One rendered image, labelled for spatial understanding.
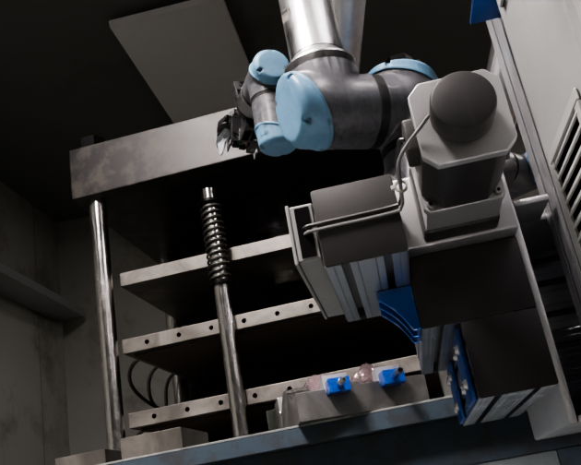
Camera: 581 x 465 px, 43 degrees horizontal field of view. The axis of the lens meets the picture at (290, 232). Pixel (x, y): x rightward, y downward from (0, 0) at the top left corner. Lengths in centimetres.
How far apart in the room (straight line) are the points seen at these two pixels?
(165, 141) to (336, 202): 193
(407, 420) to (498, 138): 87
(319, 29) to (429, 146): 53
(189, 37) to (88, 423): 308
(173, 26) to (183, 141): 150
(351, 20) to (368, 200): 68
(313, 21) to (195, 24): 293
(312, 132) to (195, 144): 158
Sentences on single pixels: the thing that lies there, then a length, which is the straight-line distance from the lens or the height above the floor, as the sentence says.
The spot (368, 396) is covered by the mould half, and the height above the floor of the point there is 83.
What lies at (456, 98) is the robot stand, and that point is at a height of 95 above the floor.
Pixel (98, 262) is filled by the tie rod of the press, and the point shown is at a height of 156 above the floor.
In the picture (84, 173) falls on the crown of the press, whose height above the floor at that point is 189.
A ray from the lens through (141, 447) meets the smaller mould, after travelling 182.
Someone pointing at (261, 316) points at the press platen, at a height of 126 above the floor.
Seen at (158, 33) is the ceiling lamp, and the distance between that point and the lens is 414.
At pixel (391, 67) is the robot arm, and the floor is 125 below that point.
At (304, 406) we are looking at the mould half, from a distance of 147.
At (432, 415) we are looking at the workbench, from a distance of 148.
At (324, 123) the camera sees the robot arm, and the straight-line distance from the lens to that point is 110.
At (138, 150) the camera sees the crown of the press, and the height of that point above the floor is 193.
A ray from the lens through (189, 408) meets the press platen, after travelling 251.
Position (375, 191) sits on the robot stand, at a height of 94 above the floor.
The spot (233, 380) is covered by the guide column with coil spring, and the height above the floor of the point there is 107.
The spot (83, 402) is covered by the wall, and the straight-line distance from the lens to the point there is 598.
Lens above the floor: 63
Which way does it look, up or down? 21 degrees up
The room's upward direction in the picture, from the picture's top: 10 degrees counter-clockwise
